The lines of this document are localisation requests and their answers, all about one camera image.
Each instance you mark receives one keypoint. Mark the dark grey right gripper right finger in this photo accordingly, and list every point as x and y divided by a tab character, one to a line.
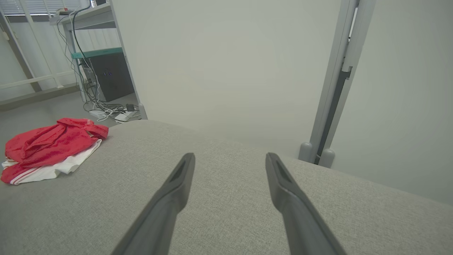
300	219

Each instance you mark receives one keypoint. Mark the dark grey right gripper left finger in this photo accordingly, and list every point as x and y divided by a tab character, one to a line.
166	205

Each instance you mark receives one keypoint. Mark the red white t-shirt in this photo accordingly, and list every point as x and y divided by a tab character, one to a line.
46	145

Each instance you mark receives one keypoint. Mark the white power strip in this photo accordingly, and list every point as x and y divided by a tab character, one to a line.
122	116

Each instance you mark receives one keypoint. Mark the black power adapter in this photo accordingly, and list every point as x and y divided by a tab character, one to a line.
130	107

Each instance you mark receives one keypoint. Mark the dark computer tower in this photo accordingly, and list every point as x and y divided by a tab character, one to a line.
113	78

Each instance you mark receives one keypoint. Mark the teal shelf board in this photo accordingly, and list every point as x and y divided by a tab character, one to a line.
99	53

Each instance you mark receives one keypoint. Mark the grey metal desk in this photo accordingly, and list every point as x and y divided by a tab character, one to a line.
92	17

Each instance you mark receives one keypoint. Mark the white window blind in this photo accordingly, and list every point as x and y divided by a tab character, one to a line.
35	6

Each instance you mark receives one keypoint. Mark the white horizontal rail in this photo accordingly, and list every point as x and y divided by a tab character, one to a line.
35	79

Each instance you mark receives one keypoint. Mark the grey slanted frame beam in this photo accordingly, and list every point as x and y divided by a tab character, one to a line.
19	56

